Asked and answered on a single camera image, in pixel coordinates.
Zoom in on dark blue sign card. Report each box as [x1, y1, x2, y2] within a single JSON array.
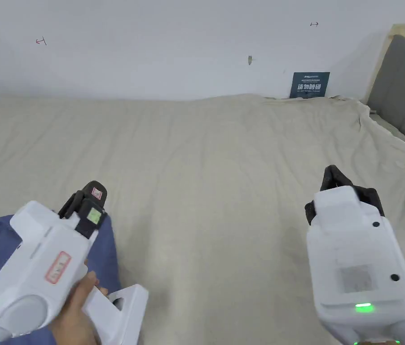
[[290, 71, 331, 99]]

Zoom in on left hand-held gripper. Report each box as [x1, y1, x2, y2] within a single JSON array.
[[0, 181, 150, 345]]

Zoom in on person's left hand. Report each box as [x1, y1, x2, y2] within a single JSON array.
[[51, 265, 109, 345]]

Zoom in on blue garment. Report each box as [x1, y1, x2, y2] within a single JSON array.
[[0, 211, 125, 345]]

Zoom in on bed with beige sheet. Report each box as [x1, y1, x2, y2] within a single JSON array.
[[0, 93, 405, 345]]

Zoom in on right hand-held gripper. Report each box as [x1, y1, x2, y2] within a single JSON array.
[[304, 165, 405, 345]]

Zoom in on grey padded headboard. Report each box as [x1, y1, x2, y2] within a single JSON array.
[[367, 23, 405, 159]]

